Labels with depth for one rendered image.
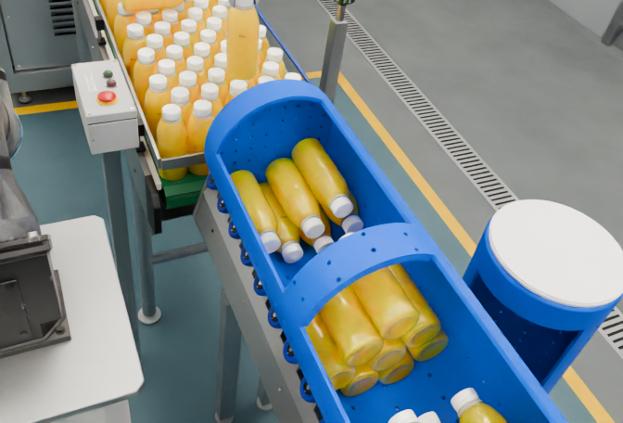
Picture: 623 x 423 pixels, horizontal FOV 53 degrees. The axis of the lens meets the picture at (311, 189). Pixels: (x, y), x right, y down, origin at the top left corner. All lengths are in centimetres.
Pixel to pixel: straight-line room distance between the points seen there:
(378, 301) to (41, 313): 46
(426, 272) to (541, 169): 229
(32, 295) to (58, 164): 213
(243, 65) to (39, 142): 186
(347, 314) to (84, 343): 37
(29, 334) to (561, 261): 94
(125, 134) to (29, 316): 61
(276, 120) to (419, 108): 227
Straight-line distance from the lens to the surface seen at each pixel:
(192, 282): 240
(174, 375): 218
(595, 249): 137
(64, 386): 86
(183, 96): 140
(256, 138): 126
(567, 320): 127
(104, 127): 134
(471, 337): 104
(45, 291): 82
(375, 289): 94
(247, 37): 128
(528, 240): 131
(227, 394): 194
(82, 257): 98
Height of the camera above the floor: 188
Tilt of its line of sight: 42 degrees down
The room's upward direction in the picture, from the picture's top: 10 degrees clockwise
